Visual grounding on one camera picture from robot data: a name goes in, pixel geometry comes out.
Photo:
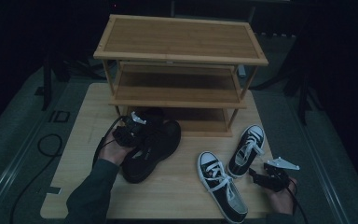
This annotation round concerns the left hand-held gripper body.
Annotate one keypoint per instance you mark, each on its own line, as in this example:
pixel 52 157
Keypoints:
pixel 129 133

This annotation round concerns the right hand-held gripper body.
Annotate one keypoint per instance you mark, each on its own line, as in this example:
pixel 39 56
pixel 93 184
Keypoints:
pixel 276 179

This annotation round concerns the black white canvas sneaker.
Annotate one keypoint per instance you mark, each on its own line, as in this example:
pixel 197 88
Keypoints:
pixel 222 189
pixel 248 146

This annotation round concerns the wooden three-tier shoe rack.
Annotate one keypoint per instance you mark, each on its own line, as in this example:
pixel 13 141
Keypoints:
pixel 180 39

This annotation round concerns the person's right hand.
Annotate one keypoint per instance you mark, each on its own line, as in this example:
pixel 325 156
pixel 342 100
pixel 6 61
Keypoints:
pixel 282 200

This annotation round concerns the person's left hand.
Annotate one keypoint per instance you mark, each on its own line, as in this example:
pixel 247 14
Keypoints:
pixel 113 152

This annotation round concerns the grey tape piece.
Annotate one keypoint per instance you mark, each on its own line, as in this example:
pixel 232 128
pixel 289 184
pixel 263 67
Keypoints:
pixel 53 190

